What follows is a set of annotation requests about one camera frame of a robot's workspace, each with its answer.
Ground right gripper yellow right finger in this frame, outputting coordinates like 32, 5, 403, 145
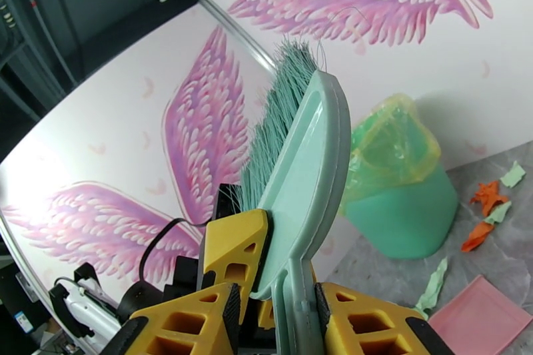
312, 280, 436, 355

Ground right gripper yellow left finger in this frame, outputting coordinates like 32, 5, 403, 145
109, 282, 251, 355

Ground long green paper scrap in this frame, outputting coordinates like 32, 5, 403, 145
413, 256, 449, 320

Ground teal hand brush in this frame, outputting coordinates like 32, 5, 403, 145
239, 31, 352, 355

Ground pink plastic dustpan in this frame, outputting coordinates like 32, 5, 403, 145
428, 274, 533, 355

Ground orange paper scrap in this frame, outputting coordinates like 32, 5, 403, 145
460, 220, 495, 254
469, 180, 510, 217

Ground green plastic trash bin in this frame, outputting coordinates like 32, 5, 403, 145
339, 93, 459, 260

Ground green trash bin with bag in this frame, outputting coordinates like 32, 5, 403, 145
339, 93, 441, 217

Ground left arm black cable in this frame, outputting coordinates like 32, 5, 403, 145
138, 217, 208, 284

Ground aluminium frame post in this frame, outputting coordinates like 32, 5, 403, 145
199, 0, 276, 73

